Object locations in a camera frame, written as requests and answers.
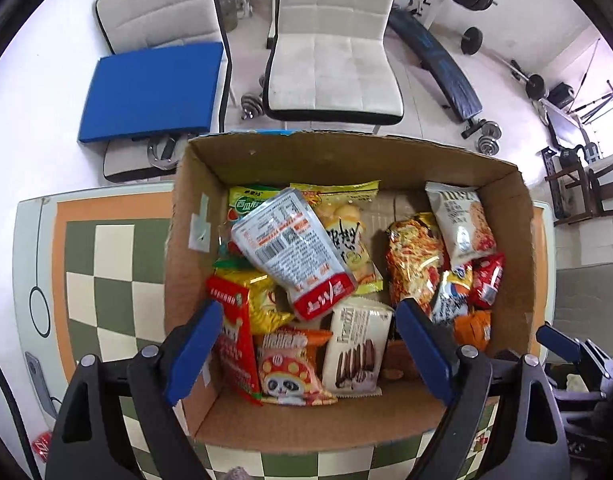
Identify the orange snack bag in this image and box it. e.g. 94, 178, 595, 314
453, 310, 492, 351

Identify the white rice cracker bag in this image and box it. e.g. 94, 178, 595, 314
425, 182, 497, 269

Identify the silver white snack pouch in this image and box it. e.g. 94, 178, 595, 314
232, 188, 357, 322

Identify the red snack packet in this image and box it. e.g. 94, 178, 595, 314
469, 252, 506, 310

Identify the smartphone on table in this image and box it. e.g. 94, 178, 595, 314
24, 351, 57, 419

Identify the red cola can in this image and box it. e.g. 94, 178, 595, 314
31, 431, 52, 463

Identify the red tall snack bag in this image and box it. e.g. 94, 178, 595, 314
207, 275, 262, 405

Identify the brown cookie bag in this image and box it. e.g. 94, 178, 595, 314
381, 340, 420, 382

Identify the blue white snack packet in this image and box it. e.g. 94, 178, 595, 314
430, 263, 473, 324

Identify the checkered table mat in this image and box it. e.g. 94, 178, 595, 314
10, 181, 558, 480

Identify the panda print snack bag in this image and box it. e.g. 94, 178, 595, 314
256, 326, 338, 406

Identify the wooden chair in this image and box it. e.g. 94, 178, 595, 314
541, 148, 613, 226

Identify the yellow snack bag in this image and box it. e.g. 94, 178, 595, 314
214, 268, 294, 336

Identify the white chocolate biscuit pack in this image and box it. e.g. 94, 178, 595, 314
321, 297, 393, 398

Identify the noodle snack bag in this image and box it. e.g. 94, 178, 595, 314
385, 212, 445, 316

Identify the dumbbell on floor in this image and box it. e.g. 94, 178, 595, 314
461, 119, 503, 156

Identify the green snack bag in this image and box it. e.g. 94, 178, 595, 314
218, 184, 280, 260

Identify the cardboard box with cow print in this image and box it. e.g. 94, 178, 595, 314
163, 129, 537, 456

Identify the yellow chips bag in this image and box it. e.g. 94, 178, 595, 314
290, 180, 383, 295

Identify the blue weight bench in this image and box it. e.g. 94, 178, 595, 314
387, 8, 483, 122

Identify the blue cushion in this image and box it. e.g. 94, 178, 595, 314
78, 42, 224, 143

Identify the white padded chair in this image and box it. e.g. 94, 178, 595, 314
95, 0, 233, 183
262, 0, 404, 127

